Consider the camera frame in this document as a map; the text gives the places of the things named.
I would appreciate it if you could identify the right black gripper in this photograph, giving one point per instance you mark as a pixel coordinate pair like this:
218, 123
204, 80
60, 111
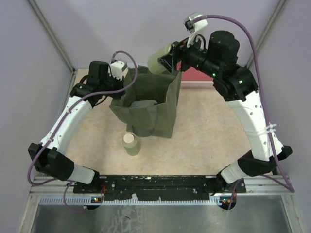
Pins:
180, 50

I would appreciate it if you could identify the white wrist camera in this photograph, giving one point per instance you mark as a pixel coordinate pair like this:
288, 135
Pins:
118, 69
195, 24

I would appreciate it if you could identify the green bottle beige cap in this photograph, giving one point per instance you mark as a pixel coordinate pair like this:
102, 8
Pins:
131, 144
153, 63

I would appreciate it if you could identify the aluminium front rail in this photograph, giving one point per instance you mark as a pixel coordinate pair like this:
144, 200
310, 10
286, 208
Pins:
60, 192

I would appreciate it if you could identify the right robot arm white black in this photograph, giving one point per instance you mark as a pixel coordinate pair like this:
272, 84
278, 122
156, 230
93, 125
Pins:
236, 84

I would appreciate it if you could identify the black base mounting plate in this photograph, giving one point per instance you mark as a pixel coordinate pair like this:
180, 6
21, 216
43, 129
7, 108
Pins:
147, 189

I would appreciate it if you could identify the green canvas bag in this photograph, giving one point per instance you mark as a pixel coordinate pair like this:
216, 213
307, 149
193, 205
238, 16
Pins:
157, 120

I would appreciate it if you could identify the white plastic basket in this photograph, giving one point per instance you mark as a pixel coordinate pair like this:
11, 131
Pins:
197, 84

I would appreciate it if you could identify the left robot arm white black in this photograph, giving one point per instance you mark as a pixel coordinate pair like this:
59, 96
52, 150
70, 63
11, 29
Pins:
49, 155

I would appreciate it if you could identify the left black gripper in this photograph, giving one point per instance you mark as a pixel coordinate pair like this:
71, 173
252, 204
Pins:
120, 84

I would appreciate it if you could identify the white square bottle black cap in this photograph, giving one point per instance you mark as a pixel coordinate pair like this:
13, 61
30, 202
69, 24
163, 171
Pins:
143, 103

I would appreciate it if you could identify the red folded cloth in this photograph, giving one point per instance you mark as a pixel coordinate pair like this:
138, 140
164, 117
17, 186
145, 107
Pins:
194, 75

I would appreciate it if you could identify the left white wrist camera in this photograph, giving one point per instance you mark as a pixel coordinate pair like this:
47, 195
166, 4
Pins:
118, 69

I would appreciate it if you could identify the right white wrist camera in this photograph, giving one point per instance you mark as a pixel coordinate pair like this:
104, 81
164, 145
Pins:
195, 24

